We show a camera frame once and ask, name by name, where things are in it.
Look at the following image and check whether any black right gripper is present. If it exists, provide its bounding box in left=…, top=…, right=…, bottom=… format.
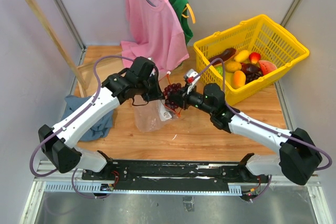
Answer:
left=169, top=83, right=214, bottom=115

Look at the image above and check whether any dark purple grape bunch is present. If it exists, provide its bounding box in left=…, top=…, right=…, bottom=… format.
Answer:
left=163, top=83, right=182, bottom=111

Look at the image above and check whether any clear zip top bag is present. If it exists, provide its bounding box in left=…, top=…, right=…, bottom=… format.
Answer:
left=133, top=95, right=181, bottom=132

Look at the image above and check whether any green custard apple toy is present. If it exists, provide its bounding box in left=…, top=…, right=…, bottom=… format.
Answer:
left=215, top=66, right=223, bottom=76

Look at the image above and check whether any orange yellow mango toy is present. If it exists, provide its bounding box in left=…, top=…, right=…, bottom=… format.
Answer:
left=232, top=70, right=246, bottom=89

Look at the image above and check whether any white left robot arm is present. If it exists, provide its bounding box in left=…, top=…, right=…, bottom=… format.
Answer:
left=38, top=57, right=164, bottom=180

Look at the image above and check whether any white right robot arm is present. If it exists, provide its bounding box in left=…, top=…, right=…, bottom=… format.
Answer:
left=163, top=83, right=322, bottom=185

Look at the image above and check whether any pink t-shirt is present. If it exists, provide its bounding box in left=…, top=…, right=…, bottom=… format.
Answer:
left=121, top=0, right=189, bottom=71

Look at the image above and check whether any blue cloth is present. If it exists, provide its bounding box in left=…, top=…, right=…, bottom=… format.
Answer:
left=61, top=95, right=113, bottom=142

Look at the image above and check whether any yellow round fruit toy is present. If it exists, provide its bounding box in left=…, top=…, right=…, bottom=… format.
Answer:
left=225, top=61, right=242, bottom=73

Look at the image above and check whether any dark purple eggplant toy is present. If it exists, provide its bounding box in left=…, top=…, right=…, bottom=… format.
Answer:
left=241, top=63, right=261, bottom=75

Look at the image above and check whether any yellow lemon toy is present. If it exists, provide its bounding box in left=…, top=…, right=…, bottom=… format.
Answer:
left=234, top=50, right=250, bottom=63

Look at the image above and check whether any green t-shirt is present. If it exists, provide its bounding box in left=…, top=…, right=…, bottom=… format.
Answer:
left=169, top=0, right=193, bottom=44

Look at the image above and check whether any watermelon slice toy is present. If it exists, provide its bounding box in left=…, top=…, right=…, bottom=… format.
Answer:
left=258, top=60, right=278, bottom=76

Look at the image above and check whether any yellow plastic basket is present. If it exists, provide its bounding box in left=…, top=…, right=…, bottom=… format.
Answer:
left=194, top=14, right=310, bottom=105

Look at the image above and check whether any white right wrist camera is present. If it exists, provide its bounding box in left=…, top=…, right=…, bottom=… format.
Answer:
left=184, top=69, right=201, bottom=94

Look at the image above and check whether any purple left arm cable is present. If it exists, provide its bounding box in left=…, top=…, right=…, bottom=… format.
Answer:
left=29, top=55, right=160, bottom=200

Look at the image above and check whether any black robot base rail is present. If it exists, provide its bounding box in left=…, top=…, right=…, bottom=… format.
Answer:
left=81, top=159, right=268, bottom=193

